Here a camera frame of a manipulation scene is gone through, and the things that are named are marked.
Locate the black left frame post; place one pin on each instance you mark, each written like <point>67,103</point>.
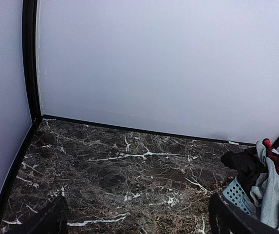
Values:
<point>29,14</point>

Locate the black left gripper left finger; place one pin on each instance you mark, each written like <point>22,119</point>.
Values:
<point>52,219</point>

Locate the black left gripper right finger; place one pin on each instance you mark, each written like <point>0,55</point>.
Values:
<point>229,216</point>

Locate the grey long sleeve shirt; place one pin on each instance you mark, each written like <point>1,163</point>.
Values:
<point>265,192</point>

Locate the light blue plastic basket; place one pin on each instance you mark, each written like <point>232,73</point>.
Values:
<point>235,194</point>

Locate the black long sleeve shirt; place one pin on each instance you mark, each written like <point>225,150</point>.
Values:
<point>248,166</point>

